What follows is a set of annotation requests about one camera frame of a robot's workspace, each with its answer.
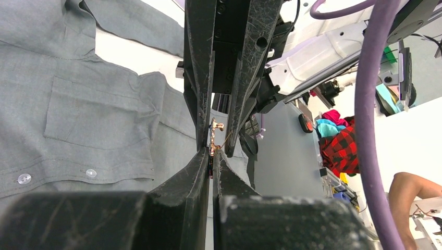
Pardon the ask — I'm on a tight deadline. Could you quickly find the teal cloth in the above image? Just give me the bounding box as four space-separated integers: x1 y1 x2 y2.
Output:
316 119 346 138

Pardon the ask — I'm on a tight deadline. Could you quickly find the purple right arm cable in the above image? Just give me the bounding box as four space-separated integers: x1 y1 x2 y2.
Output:
309 0 403 250

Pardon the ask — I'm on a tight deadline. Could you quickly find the small gold brooch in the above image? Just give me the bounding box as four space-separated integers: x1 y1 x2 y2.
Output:
209 118 231 157

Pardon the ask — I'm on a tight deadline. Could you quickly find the grey button-up shirt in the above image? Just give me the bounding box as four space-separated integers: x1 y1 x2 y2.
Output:
0 0 258 250

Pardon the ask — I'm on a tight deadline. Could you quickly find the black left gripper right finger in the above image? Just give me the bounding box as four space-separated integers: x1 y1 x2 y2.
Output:
212 149 374 249

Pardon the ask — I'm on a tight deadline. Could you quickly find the person forearm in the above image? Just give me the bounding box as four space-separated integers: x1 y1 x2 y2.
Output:
388 172 441 249

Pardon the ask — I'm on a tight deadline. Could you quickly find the red plaid cloth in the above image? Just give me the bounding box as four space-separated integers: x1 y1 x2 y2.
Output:
318 116 360 177

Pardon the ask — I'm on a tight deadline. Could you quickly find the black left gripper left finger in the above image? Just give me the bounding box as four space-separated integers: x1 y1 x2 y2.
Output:
1 148 210 249

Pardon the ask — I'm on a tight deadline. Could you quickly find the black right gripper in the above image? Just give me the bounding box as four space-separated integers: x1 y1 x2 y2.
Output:
183 0 287 157

